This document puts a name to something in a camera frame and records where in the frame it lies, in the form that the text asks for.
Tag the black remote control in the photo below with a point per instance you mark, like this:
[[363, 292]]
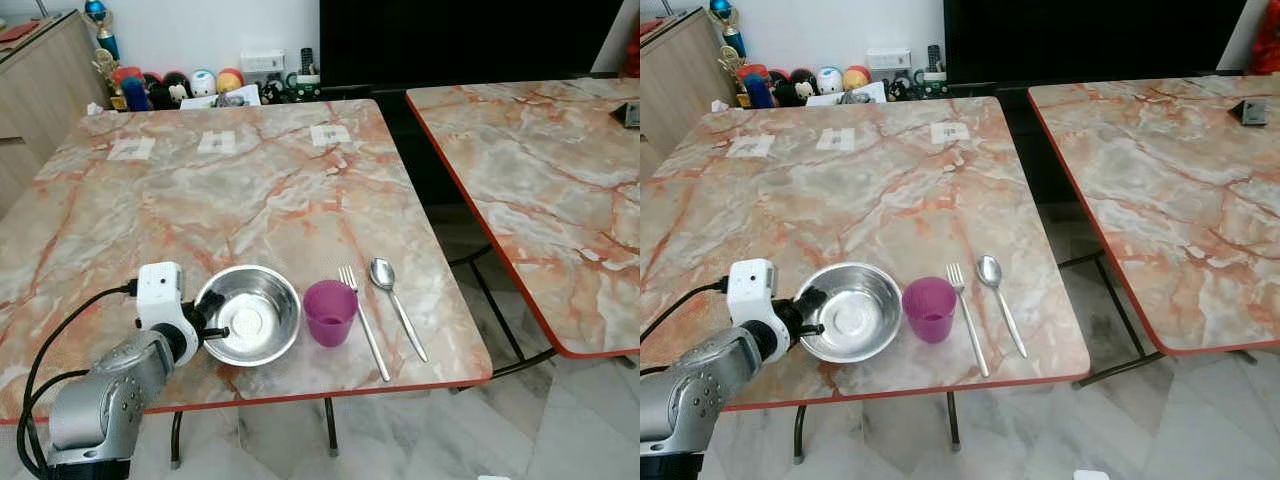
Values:
[[307, 60], [934, 58]]

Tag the purple plastic cup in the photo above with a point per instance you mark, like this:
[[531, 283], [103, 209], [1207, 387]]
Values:
[[330, 315], [930, 312]]

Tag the orange and yellow toy figure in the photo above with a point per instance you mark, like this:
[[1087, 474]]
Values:
[[856, 77], [230, 80]]

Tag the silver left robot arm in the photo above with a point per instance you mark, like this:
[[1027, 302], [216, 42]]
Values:
[[690, 390], [120, 385]]

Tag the black toy figure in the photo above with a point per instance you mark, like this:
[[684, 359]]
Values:
[[803, 82], [177, 85]]

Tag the red capped toy figure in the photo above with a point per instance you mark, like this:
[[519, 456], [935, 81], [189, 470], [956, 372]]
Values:
[[127, 80], [754, 78]]

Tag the silver metal fork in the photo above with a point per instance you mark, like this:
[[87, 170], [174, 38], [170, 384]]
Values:
[[366, 325], [970, 320]]

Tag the white paper label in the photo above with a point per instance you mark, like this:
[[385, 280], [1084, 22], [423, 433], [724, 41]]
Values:
[[217, 142], [751, 146], [330, 135], [131, 148], [950, 132], [836, 139]]

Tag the white paper sheet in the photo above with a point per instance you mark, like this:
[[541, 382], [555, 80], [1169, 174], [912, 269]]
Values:
[[870, 93], [245, 95]]

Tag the white and blue toy figure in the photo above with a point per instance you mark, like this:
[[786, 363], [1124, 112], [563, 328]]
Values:
[[203, 82], [829, 80]]

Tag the red object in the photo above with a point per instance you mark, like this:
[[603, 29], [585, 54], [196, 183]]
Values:
[[1268, 40]]

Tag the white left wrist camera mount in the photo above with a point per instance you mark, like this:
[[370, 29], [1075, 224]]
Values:
[[160, 295], [750, 290]]

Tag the blue globe trophy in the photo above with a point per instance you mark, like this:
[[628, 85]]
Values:
[[102, 25], [727, 22]]

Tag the silver metal spoon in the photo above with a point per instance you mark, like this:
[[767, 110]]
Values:
[[382, 274], [990, 270]]

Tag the stainless steel bowl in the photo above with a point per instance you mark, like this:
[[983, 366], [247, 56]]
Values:
[[255, 315], [855, 312]]

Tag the light wooden cabinet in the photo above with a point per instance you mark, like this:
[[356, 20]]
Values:
[[680, 80], [45, 100]]

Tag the white power strip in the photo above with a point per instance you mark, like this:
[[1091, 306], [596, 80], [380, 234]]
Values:
[[888, 59], [262, 61]]

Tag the marble folding table with labels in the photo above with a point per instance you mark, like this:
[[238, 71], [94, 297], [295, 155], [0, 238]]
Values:
[[220, 210], [850, 200]]

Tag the marble folding table red edge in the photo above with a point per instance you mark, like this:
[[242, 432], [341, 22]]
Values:
[[540, 180], [1170, 190]]

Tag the black television screen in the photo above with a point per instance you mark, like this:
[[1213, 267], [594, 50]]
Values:
[[1095, 40]]

